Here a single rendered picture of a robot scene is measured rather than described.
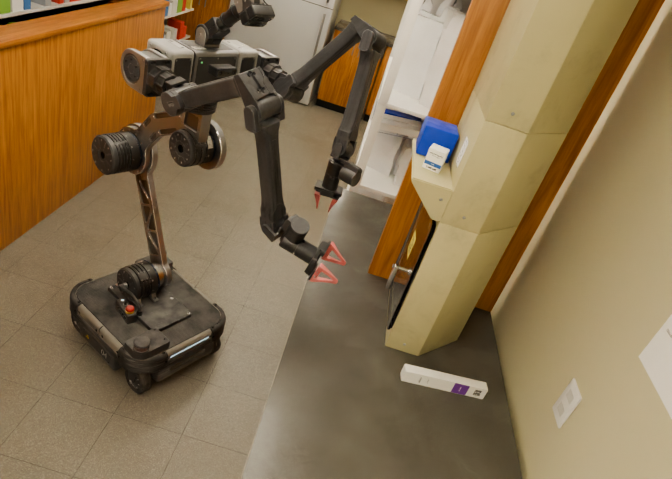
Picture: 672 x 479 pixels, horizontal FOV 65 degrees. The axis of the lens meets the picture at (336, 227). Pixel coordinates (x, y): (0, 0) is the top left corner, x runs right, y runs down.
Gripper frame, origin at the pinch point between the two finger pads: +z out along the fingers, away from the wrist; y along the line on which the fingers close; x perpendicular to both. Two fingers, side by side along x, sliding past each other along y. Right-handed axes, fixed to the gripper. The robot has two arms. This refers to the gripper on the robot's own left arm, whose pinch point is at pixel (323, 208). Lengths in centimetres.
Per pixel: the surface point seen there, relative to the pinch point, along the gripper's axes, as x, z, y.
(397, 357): -49, 17, 36
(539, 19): -47, -85, 35
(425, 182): -46, -40, 25
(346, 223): 23.2, 16.0, 11.1
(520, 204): -36, -38, 54
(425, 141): -28, -45, 23
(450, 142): -28, -47, 30
